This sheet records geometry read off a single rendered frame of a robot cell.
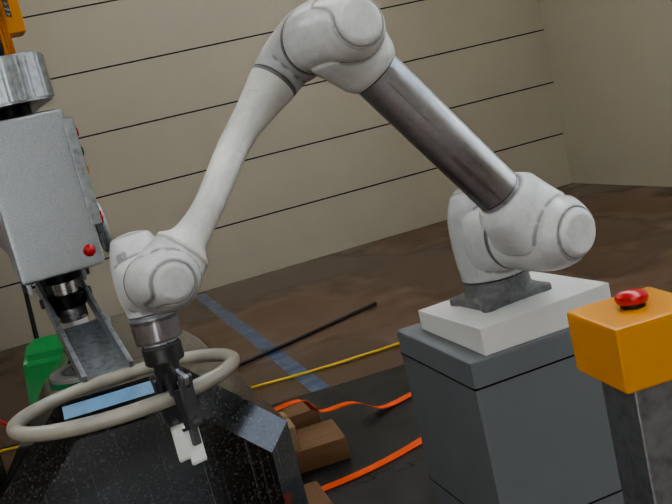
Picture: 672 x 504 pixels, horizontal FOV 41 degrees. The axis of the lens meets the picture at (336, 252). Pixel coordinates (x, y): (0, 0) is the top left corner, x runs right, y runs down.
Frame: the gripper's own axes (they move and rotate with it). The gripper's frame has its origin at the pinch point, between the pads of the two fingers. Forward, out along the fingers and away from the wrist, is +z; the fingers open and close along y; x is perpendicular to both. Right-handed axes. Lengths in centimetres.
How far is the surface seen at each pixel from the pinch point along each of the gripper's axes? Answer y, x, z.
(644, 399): -92, -14, -8
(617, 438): -86, -16, -2
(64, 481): 66, 4, 14
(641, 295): -93, -17, -20
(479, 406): -21, -56, 12
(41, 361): 265, -63, 9
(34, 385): 266, -57, 18
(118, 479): 62, -8, 18
